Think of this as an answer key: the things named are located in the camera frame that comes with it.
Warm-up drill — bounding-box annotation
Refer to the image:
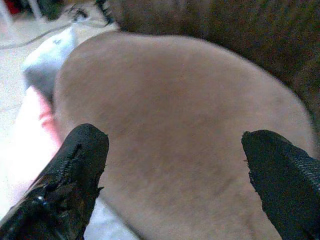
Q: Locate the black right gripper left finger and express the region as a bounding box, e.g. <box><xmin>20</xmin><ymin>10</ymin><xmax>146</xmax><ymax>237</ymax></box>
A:
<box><xmin>0</xmin><ymin>123</ymin><xmax>110</xmax><ymax>240</ymax></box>

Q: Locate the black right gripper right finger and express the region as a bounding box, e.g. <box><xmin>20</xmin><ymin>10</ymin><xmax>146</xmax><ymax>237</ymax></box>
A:
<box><xmin>241</xmin><ymin>129</ymin><xmax>320</xmax><ymax>240</ymax></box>

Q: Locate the beige pillow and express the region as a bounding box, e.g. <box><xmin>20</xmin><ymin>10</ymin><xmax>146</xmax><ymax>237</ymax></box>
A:
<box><xmin>52</xmin><ymin>31</ymin><xmax>316</xmax><ymax>240</ymax></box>

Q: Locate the dark brown sofa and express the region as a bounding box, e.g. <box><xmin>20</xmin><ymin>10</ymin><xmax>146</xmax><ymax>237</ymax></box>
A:
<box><xmin>106</xmin><ymin>0</ymin><xmax>320</xmax><ymax>123</ymax></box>

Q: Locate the white grey cloth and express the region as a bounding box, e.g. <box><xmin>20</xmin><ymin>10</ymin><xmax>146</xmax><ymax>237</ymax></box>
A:
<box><xmin>21</xmin><ymin>26</ymin><xmax>81</xmax><ymax>98</ymax></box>

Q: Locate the grey cable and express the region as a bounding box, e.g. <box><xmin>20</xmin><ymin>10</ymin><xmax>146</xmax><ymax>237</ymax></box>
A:
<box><xmin>0</xmin><ymin>18</ymin><xmax>111</xmax><ymax>50</ymax></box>

